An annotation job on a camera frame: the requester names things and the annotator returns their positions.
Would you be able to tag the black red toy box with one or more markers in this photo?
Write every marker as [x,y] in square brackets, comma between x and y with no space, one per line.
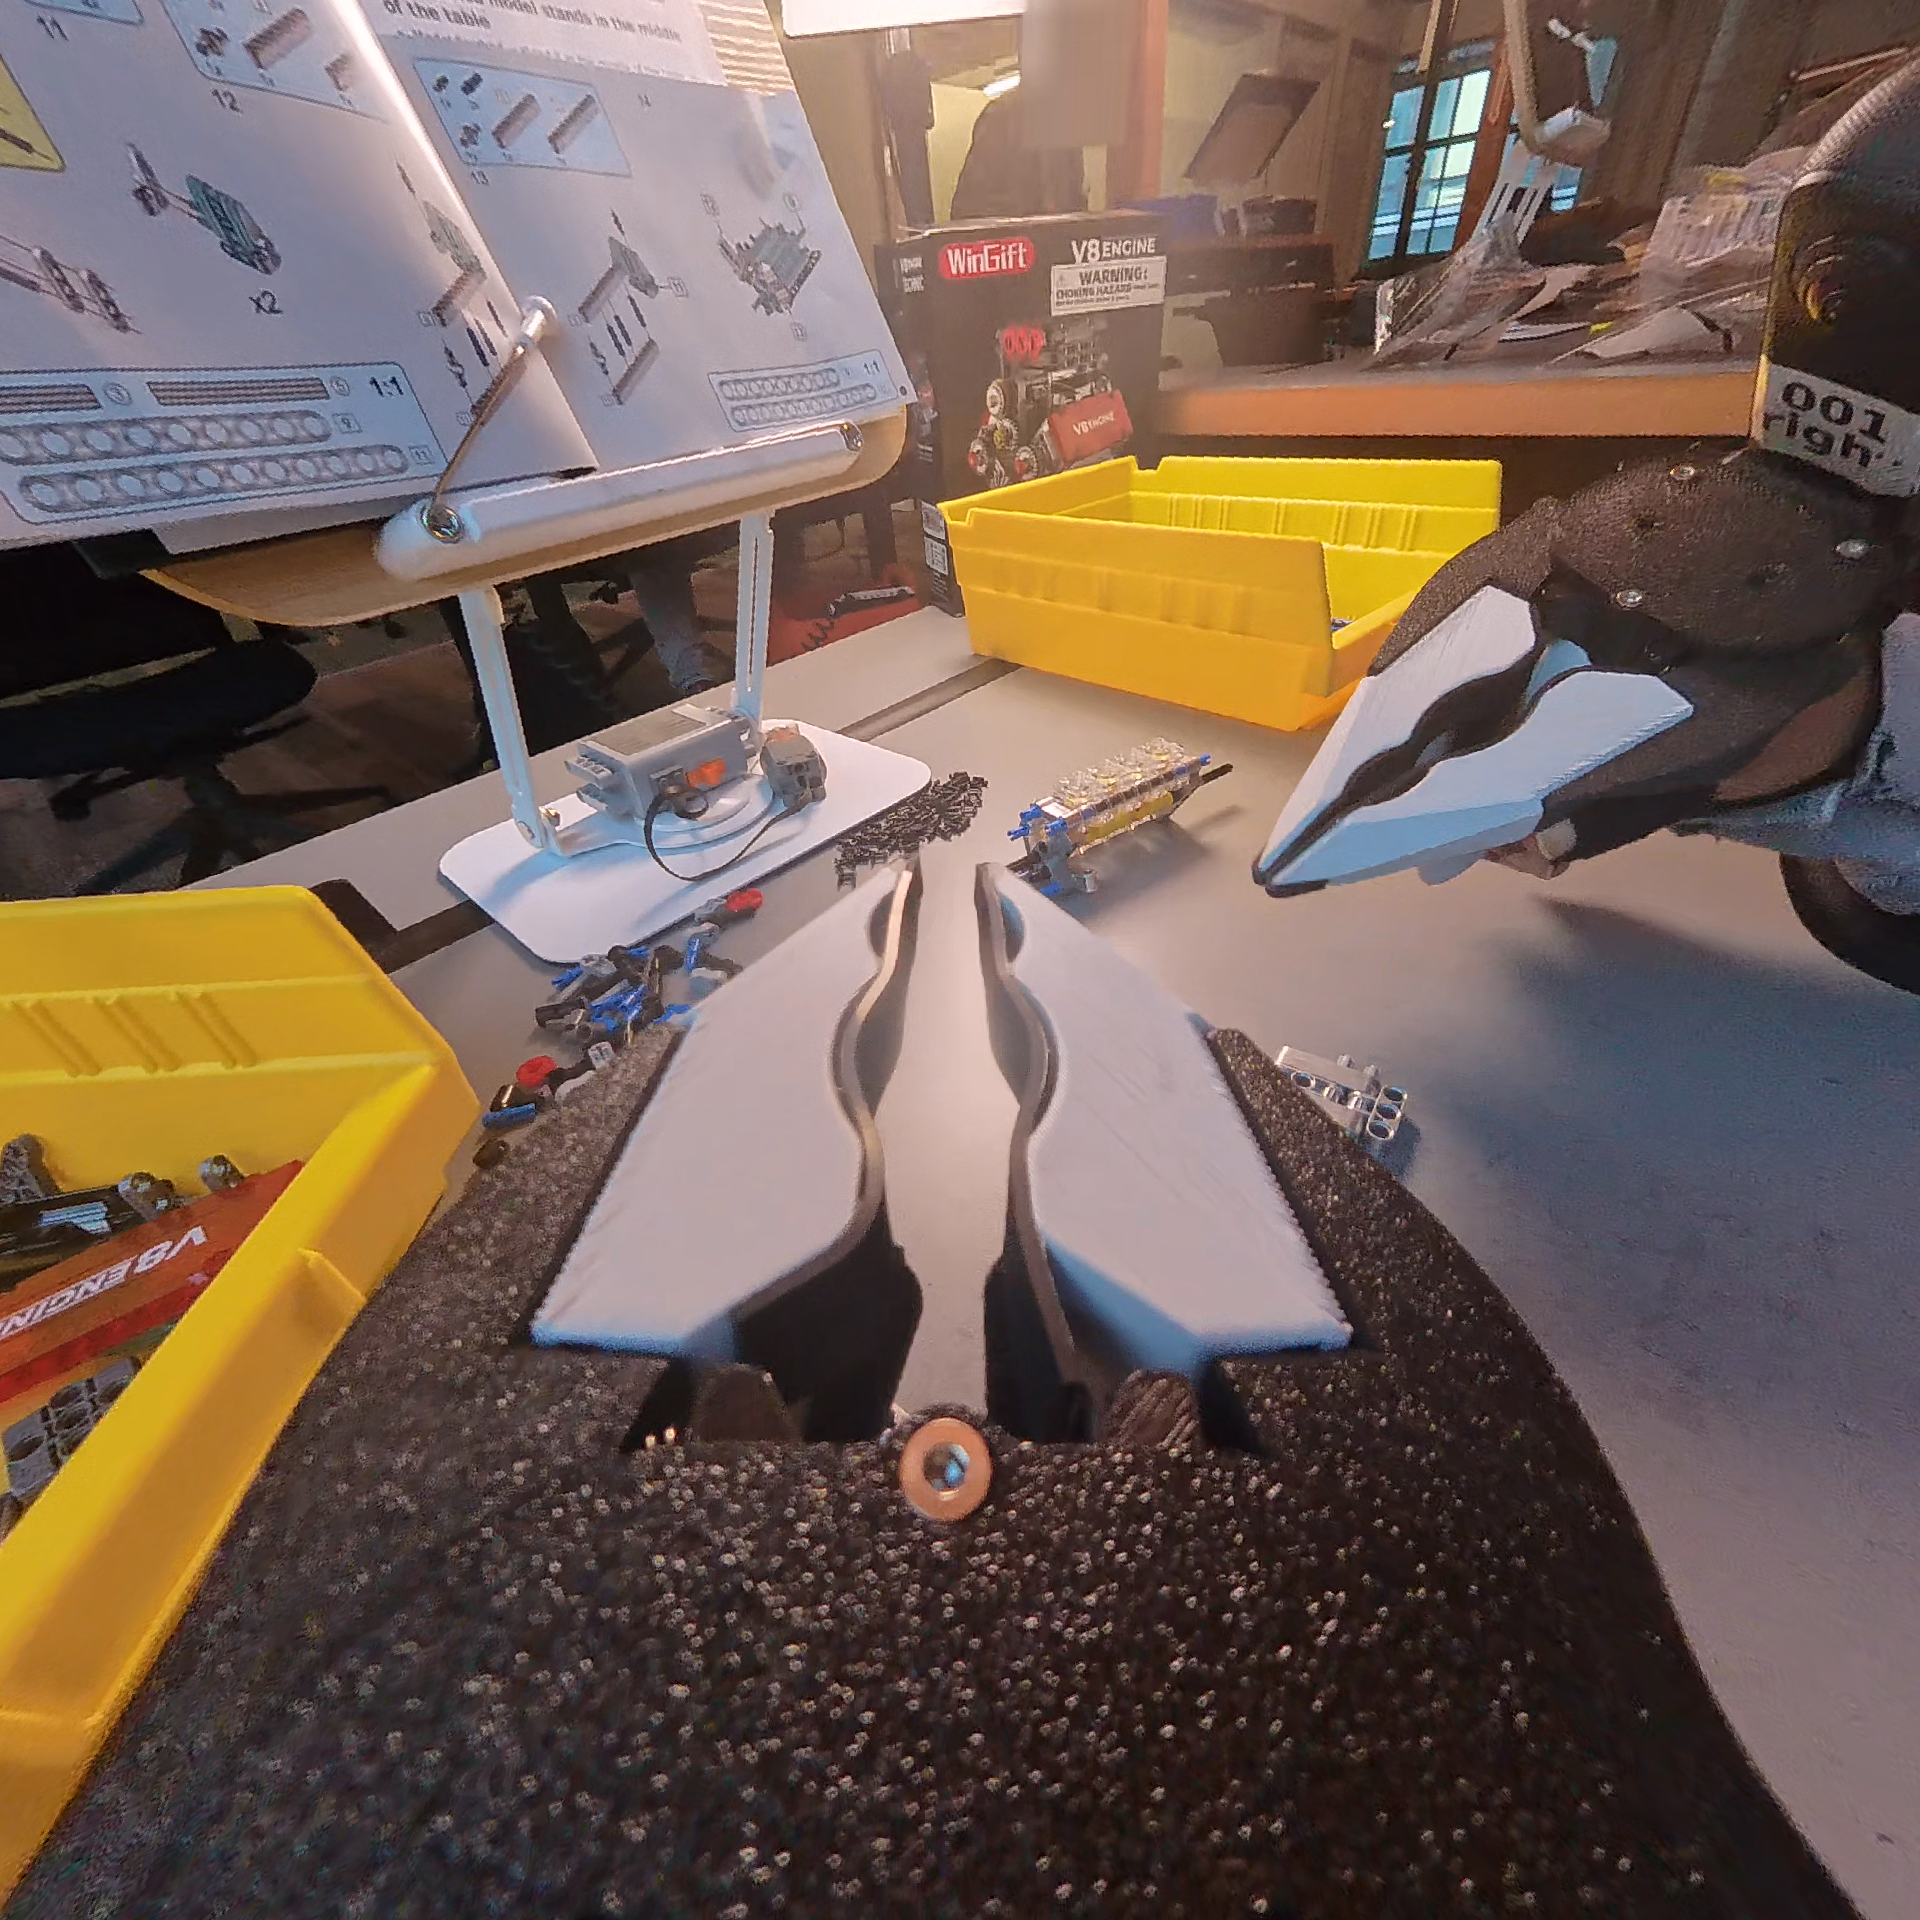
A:
[1029,345]

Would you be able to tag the small grey beam assembly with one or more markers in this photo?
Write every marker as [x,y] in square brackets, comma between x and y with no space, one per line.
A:
[1349,1088]

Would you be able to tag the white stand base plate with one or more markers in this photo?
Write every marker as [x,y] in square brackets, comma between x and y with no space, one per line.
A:
[693,868]

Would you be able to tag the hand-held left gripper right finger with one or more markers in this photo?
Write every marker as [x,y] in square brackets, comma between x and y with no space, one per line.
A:
[1153,1206]

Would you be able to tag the window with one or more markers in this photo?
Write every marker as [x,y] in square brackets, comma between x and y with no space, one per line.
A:
[1443,148]

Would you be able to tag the pile of black pins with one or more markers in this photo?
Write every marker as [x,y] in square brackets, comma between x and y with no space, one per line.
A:
[915,822]

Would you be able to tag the clear yellow gear assembly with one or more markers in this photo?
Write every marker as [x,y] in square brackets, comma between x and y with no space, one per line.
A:
[1113,803]

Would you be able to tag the grey toy motor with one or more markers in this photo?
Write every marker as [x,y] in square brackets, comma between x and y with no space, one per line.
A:
[792,769]

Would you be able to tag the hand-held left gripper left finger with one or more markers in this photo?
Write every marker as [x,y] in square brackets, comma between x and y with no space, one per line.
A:
[725,1206]

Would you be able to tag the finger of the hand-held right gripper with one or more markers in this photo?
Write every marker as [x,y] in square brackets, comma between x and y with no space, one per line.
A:
[1409,696]
[1532,769]

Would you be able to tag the clear plastic bags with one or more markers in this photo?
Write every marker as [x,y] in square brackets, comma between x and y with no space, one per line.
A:
[1626,265]

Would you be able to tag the yellow bin with black parts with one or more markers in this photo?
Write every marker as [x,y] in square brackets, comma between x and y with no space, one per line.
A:
[212,1053]

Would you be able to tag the empty yellow bin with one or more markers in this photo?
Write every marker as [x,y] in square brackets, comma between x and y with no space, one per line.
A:
[1204,647]
[1409,495]

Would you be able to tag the black office chair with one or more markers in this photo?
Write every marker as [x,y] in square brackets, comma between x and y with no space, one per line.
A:
[153,722]

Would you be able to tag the pile of small coloured pieces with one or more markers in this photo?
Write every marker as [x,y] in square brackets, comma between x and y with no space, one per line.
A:
[611,1005]

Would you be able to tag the red building part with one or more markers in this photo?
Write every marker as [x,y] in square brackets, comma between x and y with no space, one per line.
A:
[127,1289]

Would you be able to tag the grey desk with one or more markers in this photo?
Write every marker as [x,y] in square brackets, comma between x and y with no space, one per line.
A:
[1686,1206]

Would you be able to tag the printed instruction sheet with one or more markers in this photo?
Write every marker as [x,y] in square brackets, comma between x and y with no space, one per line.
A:
[667,209]
[184,246]

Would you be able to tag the grey battery box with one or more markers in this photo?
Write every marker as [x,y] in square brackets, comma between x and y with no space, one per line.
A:
[667,750]

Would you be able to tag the wooden table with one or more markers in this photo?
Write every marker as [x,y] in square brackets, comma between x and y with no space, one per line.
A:
[1443,402]

